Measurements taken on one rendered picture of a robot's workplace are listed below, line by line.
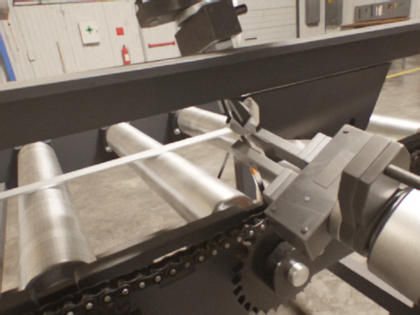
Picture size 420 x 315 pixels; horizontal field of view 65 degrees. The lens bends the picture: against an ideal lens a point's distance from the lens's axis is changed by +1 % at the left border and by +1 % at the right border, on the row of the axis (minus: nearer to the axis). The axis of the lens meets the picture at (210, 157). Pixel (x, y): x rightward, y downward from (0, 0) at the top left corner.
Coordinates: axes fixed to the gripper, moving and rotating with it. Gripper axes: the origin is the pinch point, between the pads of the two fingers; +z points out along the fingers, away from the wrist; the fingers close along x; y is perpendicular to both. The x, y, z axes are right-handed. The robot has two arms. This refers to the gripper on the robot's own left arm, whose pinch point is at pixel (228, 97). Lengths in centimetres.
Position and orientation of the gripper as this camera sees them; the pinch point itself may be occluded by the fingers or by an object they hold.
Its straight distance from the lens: 54.8
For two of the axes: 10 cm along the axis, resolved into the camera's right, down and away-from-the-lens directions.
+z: 3.6, 9.2, 1.8
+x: -4.1, -0.2, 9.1
